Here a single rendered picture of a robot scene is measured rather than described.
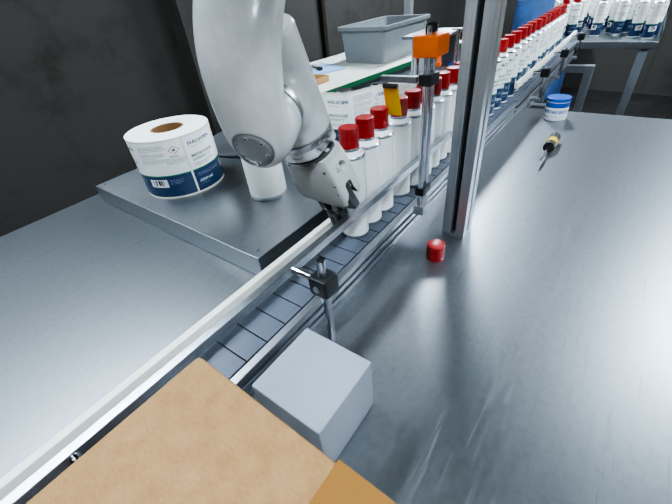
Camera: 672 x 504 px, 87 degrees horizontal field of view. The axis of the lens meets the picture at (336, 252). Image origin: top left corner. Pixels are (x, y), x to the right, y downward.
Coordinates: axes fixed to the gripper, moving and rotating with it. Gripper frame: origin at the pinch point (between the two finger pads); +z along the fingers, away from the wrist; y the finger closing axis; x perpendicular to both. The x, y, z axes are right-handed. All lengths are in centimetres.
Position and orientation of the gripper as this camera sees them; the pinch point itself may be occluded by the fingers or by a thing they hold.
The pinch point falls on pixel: (338, 214)
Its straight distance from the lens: 63.3
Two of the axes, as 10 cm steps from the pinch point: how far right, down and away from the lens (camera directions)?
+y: -8.0, -3.0, 5.2
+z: 2.9, 5.6, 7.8
